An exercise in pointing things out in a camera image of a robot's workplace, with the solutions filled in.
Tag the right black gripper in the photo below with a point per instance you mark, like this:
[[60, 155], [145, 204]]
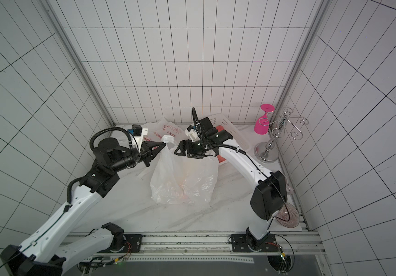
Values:
[[191, 148]]

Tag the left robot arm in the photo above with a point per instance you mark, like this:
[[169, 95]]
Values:
[[115, 149]]

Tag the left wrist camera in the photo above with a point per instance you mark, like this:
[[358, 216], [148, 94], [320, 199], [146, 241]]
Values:
[[138, 133]]

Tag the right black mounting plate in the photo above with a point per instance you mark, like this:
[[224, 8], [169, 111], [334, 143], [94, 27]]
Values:
[[246, 243]]

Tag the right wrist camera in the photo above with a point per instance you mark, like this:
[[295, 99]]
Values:
[[194, 132]]

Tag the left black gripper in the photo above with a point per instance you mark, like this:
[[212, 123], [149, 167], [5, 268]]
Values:
[[147, 149]]

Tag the silver metal glass rack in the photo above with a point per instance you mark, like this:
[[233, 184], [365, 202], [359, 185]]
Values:
[[285, 124]]

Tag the white perforated plastic basket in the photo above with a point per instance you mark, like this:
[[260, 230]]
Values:
[[241, 139]]

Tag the white bag with red print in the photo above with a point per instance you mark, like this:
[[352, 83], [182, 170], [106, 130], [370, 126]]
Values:
[[156, 131]]

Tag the pink plastic wine glass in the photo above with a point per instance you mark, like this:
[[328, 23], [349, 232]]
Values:
[[262, 124]]

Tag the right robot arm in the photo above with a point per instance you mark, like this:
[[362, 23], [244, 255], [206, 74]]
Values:
[[269, 188]]

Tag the black mounting plate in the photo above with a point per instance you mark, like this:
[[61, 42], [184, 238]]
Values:
[[127, 242], [246, 243]]

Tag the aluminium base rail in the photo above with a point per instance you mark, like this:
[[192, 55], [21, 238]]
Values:
[[205, 246]]

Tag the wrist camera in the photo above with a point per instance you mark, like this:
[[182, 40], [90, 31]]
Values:
[[138, 133], [194, 132]]

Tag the translucent white plastic bag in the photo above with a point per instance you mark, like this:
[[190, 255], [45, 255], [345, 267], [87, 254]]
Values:
[[182, 180]]

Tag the pink peach top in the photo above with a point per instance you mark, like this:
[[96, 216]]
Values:
[[219, 129]]

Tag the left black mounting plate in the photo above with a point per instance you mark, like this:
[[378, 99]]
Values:
[[127, 242]]

